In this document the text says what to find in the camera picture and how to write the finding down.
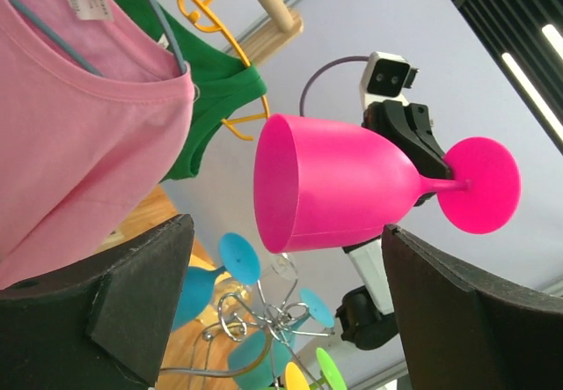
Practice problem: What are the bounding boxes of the grey clothes hanger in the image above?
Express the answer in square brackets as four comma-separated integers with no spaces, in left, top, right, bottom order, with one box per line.
[9,0,189,83]

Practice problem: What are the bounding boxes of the clear wine glass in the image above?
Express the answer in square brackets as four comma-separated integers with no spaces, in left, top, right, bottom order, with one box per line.
[270,253,298,281]

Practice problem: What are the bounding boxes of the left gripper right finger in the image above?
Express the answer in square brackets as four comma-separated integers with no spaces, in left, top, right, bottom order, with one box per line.
[382,224,562,389]

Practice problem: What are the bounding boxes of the yellow plastic wine glass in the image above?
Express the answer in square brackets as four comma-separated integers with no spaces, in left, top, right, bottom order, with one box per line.
[284,362,310,390]

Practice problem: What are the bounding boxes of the magenta plastic wine glass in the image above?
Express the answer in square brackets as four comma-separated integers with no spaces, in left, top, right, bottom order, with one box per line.
[253,114,522,254]

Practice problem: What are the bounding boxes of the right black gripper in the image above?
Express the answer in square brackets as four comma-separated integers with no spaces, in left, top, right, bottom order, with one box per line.
[362,99,452,180]

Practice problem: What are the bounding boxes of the green tank top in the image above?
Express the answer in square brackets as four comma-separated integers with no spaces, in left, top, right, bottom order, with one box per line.
[114,0,267,180]

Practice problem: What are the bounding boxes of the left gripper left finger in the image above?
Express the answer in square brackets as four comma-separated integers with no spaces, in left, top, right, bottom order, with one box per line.
[1,215,194,389]

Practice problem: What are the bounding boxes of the green plastic wine glass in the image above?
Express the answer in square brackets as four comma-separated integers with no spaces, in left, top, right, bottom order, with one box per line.
[310,348,347,390]

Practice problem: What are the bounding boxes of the blue wine glass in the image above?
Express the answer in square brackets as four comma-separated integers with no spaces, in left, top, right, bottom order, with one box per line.
[172,232,261,332]
[228,288,334,389]

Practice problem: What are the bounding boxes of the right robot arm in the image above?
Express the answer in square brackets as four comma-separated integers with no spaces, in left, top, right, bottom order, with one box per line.
[336,99,452,350]

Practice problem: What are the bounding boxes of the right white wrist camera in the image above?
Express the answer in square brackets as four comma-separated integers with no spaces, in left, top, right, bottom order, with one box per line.
[359,51,419,111]

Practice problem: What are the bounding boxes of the chrome wine glass rack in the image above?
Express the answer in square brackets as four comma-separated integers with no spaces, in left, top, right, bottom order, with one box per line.
[158,253,336,390]

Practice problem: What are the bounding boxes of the yellow clothes hanger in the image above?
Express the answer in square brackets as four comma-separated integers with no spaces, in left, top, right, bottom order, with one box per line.
[156,0,272,142]

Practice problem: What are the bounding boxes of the pink t-shirt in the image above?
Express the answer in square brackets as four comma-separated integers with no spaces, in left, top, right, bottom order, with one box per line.
[1,0,194,287]

